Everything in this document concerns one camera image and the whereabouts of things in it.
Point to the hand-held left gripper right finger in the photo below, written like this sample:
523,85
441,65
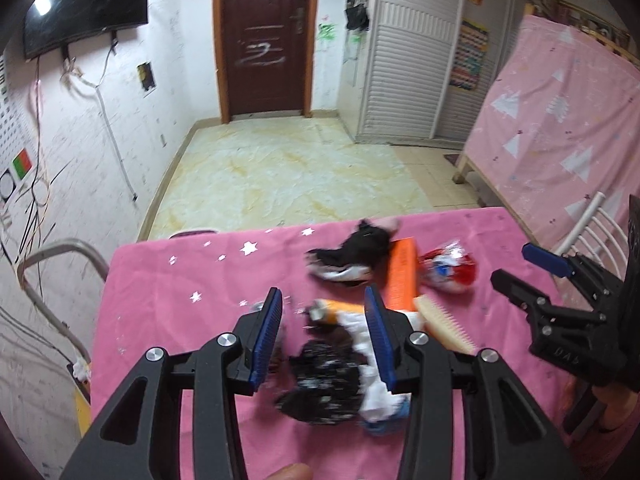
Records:
377,340

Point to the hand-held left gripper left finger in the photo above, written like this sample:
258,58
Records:
267,340

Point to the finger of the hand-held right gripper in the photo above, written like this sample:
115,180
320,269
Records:
545,259
515,287

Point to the white paper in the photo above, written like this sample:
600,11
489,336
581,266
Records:
367,340

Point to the orange thread spool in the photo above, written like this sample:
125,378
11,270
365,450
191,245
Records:
345,307

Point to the black speckled plastic bag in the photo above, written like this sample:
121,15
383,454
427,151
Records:
325,385

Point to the person's right hand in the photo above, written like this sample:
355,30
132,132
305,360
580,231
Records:
620,407

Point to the person's left hand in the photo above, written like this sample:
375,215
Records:
292,472

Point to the white chair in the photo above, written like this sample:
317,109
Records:
595,220

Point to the red and white snack wrapper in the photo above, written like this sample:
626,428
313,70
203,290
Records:
450,270

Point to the beige comb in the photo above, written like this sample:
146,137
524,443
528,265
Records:
445,325

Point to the orange cardboard box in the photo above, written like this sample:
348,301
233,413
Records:
402,272

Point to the blue packet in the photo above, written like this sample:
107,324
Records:
385,425

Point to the black and white toy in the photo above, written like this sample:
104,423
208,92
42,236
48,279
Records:
365,247

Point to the pink star-print tablecloth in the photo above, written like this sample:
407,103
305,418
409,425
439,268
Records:
175,320

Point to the white paper wad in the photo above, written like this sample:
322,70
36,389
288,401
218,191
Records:
81,370

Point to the yellow bin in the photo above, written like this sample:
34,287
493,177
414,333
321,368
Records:
82,410

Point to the colourful chart poster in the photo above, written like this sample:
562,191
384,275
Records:
470,55

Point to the white louvered wardrobe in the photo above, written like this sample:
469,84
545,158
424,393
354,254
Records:
410,60

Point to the dark brown door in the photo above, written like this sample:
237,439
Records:
265,40

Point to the grey metal tube frame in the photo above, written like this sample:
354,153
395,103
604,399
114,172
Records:
45,255

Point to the dark wall box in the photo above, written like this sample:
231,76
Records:
146,79

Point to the black wall television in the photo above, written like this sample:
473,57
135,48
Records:
85,5

